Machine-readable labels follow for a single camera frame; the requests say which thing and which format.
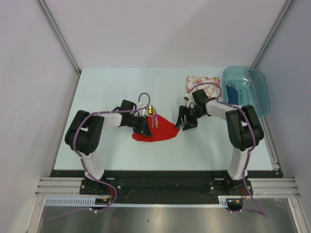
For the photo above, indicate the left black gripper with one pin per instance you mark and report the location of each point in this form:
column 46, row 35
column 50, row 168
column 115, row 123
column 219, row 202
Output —
column 143, row 127

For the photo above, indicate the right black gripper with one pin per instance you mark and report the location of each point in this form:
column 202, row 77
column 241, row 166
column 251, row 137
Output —
column 181, row 120

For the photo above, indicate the iridescent knife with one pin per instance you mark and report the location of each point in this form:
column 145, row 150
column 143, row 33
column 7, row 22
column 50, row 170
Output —
column 156, row 120

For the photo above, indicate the floral tray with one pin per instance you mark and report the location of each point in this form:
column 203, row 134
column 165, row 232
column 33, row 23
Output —
column 211, row 86

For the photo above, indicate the red paper napkin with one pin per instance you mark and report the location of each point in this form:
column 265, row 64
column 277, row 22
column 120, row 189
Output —
column 165, row 131

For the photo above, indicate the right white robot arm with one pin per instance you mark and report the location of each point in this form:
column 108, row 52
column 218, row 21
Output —
column 243, row 126

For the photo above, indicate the teal plastic bin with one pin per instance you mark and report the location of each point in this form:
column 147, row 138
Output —
column 251, row 86

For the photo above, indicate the white cable duct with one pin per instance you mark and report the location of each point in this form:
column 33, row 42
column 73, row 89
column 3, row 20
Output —
column 214, row 202

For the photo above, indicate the blue napkin roll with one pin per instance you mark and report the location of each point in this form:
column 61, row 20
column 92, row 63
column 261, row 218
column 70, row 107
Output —
column 232, row 93

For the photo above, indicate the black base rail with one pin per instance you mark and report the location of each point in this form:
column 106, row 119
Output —
column 175, row 186

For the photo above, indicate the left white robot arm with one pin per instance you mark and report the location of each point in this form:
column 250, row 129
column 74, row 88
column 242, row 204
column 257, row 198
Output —
column 84, row 133

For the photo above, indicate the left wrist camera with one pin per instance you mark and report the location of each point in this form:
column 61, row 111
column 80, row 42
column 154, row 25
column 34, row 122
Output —
column 142, row 108

